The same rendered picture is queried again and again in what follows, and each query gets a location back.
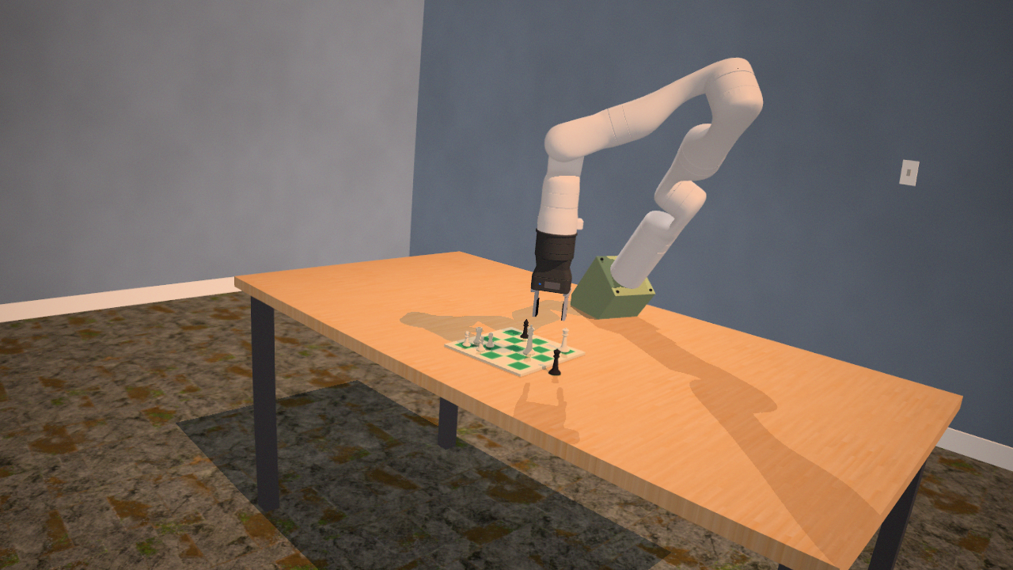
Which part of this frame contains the green and cream chessboard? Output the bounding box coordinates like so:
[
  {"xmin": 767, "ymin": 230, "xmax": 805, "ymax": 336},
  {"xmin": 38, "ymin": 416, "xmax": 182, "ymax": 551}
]
[{"xmin": 444, "ymin": 327, "xmax": 586, "ymax": 377}]

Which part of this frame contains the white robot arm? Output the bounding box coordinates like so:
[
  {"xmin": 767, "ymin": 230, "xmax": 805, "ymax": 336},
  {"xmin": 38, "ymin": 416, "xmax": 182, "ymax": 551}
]
[{"xmin": 541, "ymin": 58, "xmax": 763, "ymax": 289}]

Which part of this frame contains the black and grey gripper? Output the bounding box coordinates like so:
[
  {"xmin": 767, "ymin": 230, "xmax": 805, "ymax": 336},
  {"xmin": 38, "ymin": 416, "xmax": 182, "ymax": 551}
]
[{"xmin": 530, "ymin": 203, "xmax": 583, "ymax": 321}]

